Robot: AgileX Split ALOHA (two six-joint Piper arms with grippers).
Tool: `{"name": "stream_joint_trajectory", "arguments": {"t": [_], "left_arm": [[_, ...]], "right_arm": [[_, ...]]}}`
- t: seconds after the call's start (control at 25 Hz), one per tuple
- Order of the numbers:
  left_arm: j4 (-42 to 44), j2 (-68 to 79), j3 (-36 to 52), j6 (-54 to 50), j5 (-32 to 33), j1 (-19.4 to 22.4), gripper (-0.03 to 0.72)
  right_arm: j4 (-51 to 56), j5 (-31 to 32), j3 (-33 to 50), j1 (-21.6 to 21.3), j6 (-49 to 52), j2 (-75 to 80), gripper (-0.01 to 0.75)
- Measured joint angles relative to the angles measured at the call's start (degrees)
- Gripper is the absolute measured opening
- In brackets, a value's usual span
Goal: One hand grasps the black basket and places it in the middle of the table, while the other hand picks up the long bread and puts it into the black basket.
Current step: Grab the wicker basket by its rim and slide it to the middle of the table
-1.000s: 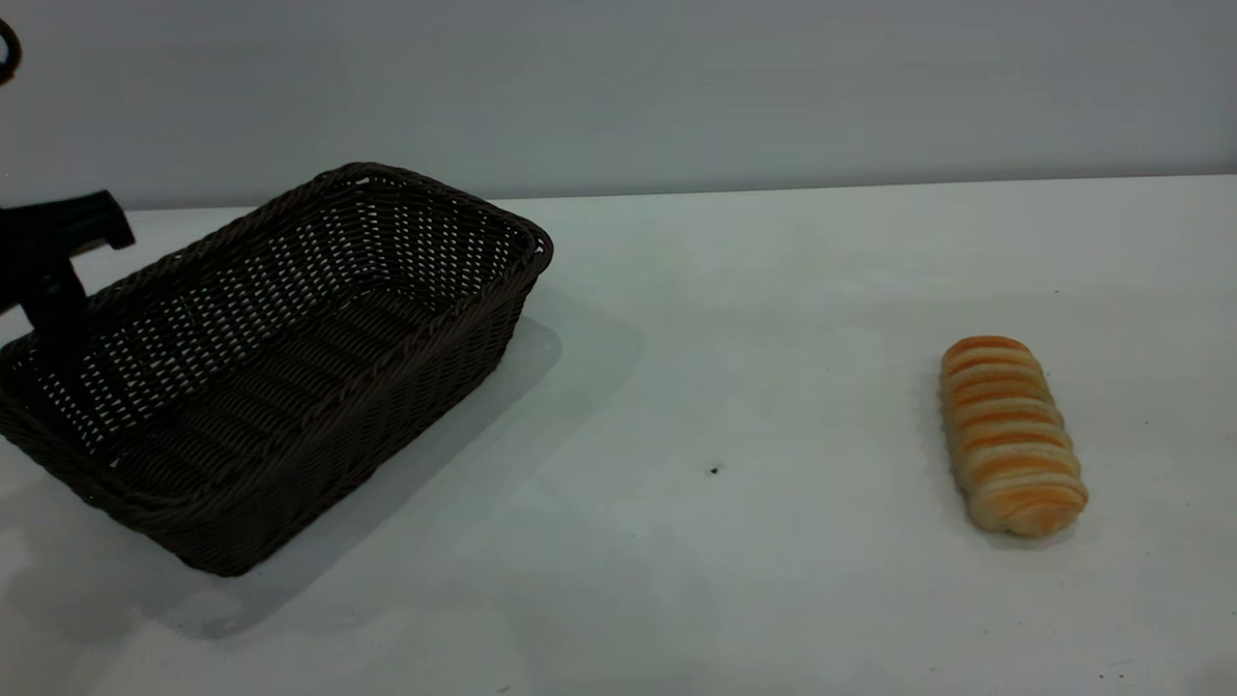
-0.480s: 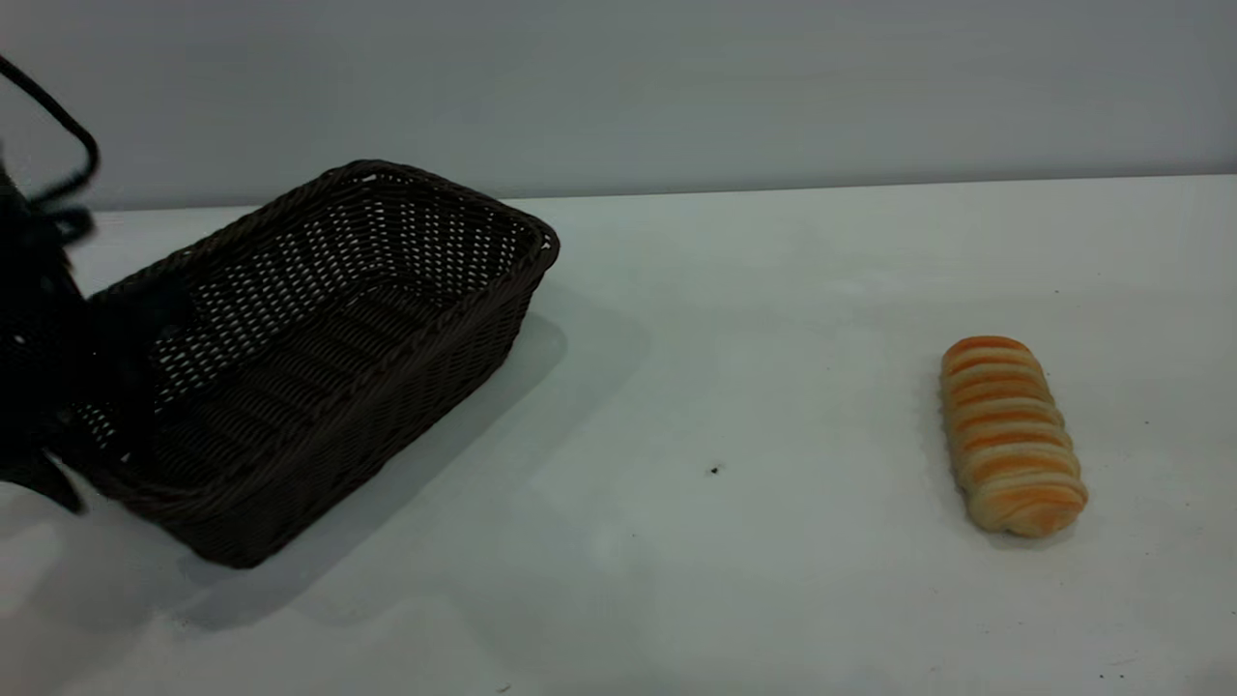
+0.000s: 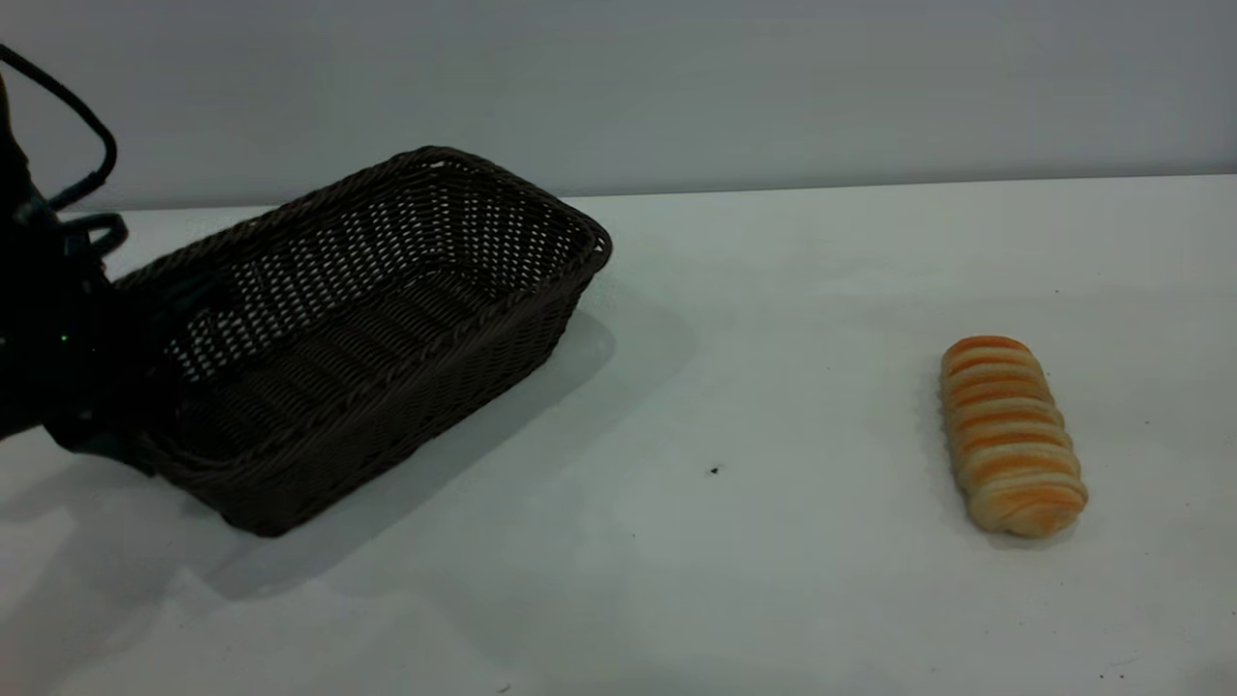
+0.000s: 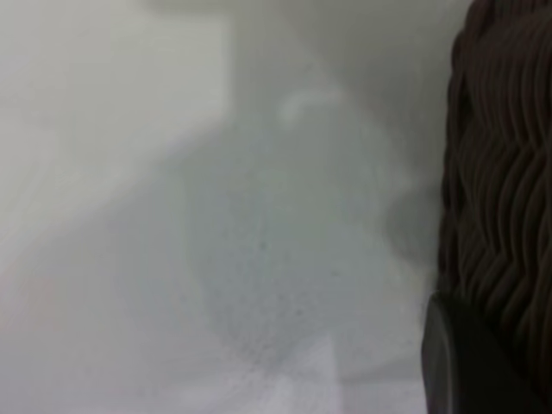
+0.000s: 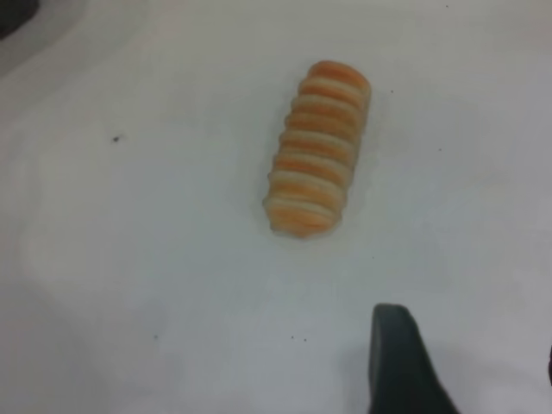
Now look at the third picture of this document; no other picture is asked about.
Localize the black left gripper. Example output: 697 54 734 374
0 224 238 478

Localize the black woven wicker basket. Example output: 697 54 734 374
108 146 614 538

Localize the striped golden bread roll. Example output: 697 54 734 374
939 335 1089 539

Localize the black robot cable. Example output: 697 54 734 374
0 44 129 260

